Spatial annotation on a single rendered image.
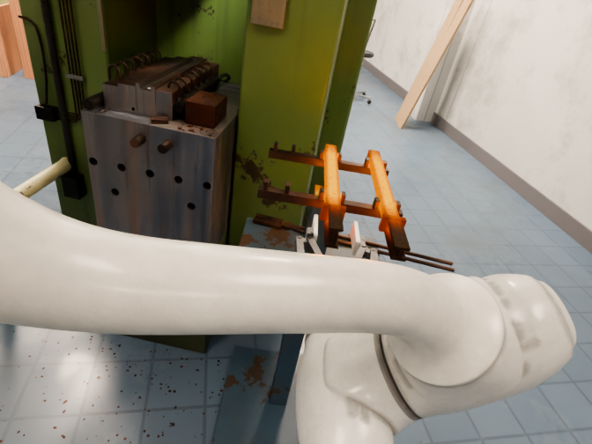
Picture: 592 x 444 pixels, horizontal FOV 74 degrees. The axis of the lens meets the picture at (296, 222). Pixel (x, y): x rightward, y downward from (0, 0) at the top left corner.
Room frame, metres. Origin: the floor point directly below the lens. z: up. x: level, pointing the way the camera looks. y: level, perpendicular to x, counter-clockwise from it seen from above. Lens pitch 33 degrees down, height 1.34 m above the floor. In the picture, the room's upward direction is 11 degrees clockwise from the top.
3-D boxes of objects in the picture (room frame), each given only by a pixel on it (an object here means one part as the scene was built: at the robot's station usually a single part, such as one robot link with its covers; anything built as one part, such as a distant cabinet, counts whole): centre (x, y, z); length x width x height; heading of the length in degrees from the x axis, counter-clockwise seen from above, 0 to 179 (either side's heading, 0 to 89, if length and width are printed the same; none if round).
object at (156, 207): (1.26, 0.43, 0.69); 0.56 x 0.38 x 0.45; 178
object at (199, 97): (1.10, 0.32, 0.95); 0.12 x 0.09 x 0.07; 178
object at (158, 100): (1.25, 0.49, 0.96); 0.42 x 0.20 x 0.09; 178
